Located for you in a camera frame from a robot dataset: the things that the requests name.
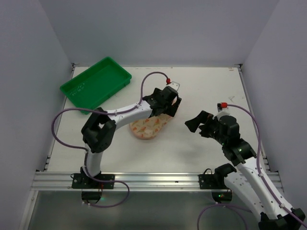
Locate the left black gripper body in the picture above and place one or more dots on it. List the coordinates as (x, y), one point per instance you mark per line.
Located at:
(174, 107)

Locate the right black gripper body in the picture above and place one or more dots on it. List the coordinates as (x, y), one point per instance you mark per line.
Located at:
(206, 127)

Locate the carrot print laundry bag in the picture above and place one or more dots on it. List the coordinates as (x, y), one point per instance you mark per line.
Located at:
(148, 128)

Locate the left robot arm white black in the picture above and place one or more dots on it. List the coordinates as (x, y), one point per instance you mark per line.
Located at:
(100, 127)

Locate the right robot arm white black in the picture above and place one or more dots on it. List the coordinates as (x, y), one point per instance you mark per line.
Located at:
(244, 174)

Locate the green plastic tray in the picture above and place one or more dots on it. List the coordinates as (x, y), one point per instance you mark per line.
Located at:
(96, 84)

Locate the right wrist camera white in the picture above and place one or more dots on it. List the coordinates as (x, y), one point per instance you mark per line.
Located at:
(223, 109)

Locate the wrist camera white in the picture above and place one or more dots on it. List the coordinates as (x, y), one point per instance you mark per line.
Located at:
(173, 84)
(223, 109)

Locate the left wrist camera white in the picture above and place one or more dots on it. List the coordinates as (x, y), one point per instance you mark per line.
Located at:
(173, 84)

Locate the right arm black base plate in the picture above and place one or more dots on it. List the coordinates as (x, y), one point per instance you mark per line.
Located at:
(210, 180)

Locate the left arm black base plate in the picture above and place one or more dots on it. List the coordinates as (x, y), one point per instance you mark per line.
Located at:
(82, 181)

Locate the aluminium mounting rail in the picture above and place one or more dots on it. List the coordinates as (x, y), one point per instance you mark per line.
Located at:
(137, 182)

